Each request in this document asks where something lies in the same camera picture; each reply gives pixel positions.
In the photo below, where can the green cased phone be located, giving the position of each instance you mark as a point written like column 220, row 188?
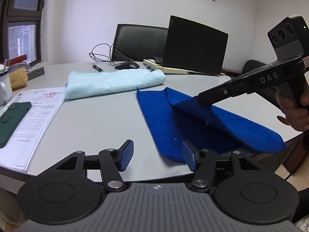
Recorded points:
column 12, row 123

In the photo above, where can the yellow sponge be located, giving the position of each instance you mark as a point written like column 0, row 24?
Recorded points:
column 18, row 78

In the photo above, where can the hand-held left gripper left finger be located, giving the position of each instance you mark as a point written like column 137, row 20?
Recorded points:
column 126, row 156

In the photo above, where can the red folder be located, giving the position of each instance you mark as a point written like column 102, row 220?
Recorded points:
column 17, row 58

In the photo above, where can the white enamel mug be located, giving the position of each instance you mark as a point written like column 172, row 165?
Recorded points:
column 4, row 89

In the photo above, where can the person's right hand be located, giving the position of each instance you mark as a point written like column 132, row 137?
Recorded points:
column 298, row 117

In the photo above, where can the black computer mouse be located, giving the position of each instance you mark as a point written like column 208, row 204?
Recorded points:
column 128, row 65

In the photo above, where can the black leather office chair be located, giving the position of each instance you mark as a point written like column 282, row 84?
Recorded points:
column 140, row 43

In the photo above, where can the light blue towel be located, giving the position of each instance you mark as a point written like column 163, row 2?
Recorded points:
column 108, row 83

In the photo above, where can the black laptop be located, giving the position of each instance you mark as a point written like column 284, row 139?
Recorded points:
column 195, row 46

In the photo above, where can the black pen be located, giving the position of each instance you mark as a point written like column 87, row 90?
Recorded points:
column 97, row 68

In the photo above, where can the dark framed window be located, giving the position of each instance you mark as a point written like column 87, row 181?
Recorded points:
column 24, row 17

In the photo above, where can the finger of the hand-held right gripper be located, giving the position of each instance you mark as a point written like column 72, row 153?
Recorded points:
column 224, row 93

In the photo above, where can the dark blue towel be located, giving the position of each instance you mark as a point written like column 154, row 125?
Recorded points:
column 173, row 125

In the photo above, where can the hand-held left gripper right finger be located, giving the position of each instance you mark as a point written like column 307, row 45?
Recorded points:
column 188, row 156

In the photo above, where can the white notebook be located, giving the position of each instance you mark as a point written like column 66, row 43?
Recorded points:
column 169, row 69

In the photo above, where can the black armchair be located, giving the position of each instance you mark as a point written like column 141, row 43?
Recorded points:
column 256, row 66

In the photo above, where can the printed paper sheets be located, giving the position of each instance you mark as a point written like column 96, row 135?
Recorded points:
column 41, row 116

